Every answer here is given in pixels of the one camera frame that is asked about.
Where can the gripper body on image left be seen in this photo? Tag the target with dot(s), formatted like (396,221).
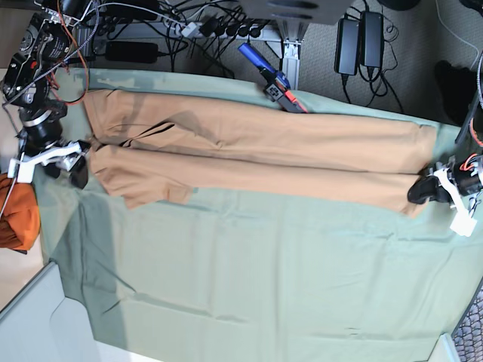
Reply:
(63,158)

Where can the tan orange T-shirt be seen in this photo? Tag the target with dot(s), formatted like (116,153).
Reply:
(161,147)

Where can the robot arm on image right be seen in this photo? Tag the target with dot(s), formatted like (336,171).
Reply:
(460,175)

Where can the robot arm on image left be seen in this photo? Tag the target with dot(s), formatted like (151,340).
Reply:
(28,84)

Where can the folded dark orange garment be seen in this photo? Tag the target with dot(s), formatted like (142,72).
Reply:
(20,221)

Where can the black power brick left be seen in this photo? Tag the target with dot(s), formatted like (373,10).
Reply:
(132,52)

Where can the grey plastic bin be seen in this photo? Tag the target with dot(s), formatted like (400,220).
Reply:
(41,324)

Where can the dark patterned mat corner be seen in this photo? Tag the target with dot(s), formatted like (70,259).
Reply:
(467,335)

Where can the black power adapter pair right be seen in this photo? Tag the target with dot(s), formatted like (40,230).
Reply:
(371,39)

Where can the black power adapter pair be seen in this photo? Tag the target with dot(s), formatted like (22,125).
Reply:
(371,39)
(346,56)

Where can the black power adapter pair left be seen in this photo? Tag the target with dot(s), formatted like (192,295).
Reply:
(346,56)

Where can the light green table cloth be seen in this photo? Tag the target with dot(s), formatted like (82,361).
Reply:
(243,276)

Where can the blue orange bar clamp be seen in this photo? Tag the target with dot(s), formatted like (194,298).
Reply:
(277,87)

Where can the black power strip with plugs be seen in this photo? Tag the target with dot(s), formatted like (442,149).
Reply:
(215,27)

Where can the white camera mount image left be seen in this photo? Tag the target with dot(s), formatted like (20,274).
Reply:
(22,168)

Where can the white camera mount image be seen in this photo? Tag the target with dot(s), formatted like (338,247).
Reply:
(22,168)
(463,223)

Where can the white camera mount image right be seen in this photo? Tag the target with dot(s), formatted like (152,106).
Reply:
(463,223)

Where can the aluminium frame post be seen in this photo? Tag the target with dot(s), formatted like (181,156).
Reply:
(292,33)

